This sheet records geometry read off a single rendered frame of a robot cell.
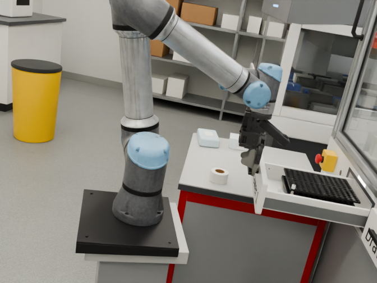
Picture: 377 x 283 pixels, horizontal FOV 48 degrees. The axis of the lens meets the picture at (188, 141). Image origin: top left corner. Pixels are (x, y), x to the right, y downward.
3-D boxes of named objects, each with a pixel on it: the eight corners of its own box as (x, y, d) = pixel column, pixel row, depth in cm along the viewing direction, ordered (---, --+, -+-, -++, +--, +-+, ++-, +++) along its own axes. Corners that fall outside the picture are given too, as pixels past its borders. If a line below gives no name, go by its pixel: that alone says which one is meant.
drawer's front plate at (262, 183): (254, 214, 130) (262, 182, 126) (251, 177, 157) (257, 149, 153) (260, 215, 130) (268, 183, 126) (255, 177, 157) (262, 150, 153)
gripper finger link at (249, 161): (237, 172, 140) (243, 146, 138) (255, 176, 140) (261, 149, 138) (238, 175, 137) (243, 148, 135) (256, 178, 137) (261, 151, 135)
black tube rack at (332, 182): (285, 206, 134) (290, 188, 132) (279, 183, 151) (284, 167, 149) (354, 219, 133) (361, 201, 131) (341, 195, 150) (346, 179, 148)
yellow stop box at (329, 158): (320, 170, 169) (325, 154, 167) (317, 164, 176) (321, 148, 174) (333, 173, 169) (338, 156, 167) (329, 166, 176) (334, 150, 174)
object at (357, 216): (261, 208, 131) (266, 191, 129) (257, 176, 155) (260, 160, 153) (389, 233, 129) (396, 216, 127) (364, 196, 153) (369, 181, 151)
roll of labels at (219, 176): (211, 184, 159) (214, 174, 158) (207, 176, 166) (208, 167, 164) (229, 185, 161) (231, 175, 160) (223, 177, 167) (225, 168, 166)
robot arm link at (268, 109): (274, 99, 136) (277, 104, 128) (271, 112, 138) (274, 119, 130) (251, 94, 136) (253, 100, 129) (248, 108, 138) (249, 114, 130)
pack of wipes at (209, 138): (219, 149, 197) (220, 140, 196) (198, 146, 196) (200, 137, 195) (214, 137, 211) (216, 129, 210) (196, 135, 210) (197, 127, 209)
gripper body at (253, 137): (238, 140, 142) (245, 106, 138) (262, 145, 142) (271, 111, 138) (238, 148, 135) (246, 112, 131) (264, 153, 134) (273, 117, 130)
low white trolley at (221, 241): (151, 339, 181) (178, 182, 156) (171, 256, 240) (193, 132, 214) (284, 367, 179) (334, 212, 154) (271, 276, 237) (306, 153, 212)
